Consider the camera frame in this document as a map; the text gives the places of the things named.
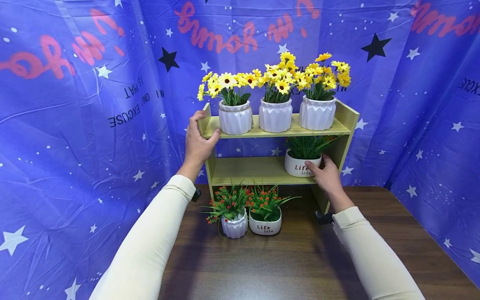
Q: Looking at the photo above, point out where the person's left hand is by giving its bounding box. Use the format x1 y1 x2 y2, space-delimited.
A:
176 110 222 183

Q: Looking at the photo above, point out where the person's right hand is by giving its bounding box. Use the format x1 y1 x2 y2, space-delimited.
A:
304 153 355 214

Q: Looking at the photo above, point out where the green plant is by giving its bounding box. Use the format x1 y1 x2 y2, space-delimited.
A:
284 135 343 178

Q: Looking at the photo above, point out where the light wooden two-tier shelf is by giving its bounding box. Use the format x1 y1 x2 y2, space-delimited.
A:
197 99 360 215

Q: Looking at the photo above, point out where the person's right forearm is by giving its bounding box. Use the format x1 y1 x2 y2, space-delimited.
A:
330 192 426 300

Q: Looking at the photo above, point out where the person's left forearm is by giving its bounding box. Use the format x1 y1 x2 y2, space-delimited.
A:
89 160 201 300

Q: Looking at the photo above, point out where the yellow flowers, twine-tied white pot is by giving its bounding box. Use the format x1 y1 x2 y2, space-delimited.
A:
197 71 259 135

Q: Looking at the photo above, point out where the yellow flowers, ribbed white pot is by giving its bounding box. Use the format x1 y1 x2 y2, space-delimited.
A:
294 52 352 131
252 52 299 133

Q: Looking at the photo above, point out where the red-flowered plant, lettered white pot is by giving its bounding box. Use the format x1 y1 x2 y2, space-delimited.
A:
245 181 302 236

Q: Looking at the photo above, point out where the red-flowered plant, ribbed white pot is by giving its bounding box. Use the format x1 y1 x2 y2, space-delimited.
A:
201 181 251 240

